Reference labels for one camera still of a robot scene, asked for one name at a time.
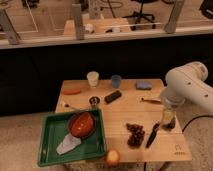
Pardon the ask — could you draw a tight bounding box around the wooden handled brush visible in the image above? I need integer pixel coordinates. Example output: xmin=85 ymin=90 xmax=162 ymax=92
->
xmin=141 ymin=98 xmax=161 ymax=104

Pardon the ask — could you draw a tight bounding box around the grey cloth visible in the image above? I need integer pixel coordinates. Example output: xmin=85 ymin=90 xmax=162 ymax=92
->
xmin=56 ymin=134 xmax=81 ymax=155

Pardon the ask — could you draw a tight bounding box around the blue sponge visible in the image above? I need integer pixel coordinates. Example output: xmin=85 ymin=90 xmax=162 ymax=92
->
xmin=136 ymin=81 xmax=152 ymax=90

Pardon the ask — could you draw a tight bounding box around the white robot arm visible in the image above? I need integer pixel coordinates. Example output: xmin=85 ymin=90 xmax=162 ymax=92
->
xmin=160 ymin=61 xmax=213 ymax=127

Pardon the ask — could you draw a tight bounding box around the white paper cup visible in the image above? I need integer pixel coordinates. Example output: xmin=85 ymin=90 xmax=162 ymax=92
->
xmin=87 ymin=71 xmax=99 ymax=87

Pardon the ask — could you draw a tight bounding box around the bunch of dark grapes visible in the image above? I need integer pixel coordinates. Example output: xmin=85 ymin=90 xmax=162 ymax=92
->
xmin=126 ymin=123 xmax=145 ymax=148

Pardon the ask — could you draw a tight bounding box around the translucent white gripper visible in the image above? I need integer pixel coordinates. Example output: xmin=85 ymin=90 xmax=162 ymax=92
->
xmin=160 ymin=87 xmax=185 ymax=130

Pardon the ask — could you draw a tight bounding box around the black office chair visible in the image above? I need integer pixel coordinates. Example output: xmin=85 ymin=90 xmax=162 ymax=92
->
xmin=128 ymin=0 xmax=157 ymax=30

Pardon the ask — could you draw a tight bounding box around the yellow apple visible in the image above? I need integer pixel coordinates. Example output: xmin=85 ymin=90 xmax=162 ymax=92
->
xmin=105 ymin=150 xmax=120 ymax=166

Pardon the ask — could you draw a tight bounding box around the black knife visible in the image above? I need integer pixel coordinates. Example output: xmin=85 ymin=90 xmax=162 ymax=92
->
xmin=146 ymin=122 xmax=160 ymax=148

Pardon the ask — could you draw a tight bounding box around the black cable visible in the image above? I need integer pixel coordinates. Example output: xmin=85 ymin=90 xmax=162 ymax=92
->
xmin=181 ymin=114 xmax=213 ymax=133

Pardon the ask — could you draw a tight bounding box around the background wooden table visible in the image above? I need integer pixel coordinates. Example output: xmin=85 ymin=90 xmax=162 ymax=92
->
xmin=63 ymin=18 xmax=131 ymax=36

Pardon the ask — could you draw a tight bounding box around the small metal cup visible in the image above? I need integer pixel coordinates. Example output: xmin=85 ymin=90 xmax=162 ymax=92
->
xmin=89 ymin=96 xmax=100 ymax=107

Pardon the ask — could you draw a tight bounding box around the blue plastic cup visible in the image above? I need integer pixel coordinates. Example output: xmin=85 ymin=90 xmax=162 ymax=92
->
xmin=111 ymin=75 xmax=122 ymax=88

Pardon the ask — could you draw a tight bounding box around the red bowl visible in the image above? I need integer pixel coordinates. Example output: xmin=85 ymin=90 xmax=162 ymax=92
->
xmin=68 ymin=112 xmax=95 ymax=138

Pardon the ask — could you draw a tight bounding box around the green plastic tray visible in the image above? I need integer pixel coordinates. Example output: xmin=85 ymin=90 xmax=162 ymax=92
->
xmin=38 ymin=109 xmax=107 ymax=167

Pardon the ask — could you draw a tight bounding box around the black rectangular block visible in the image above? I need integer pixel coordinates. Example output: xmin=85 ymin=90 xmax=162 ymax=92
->
xmin=104 ymin=90 xmax=122 ymax=104

